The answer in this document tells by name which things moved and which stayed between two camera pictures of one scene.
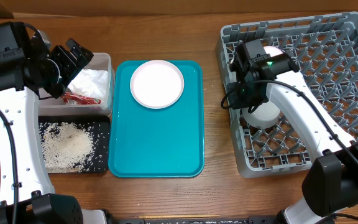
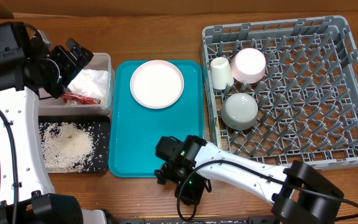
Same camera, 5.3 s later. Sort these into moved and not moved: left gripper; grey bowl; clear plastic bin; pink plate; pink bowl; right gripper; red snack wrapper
Moved: pink bowl; right gripper; grey bowl
Not moved: red snack wrapper; pink plate; clear plastic bin; left gripper
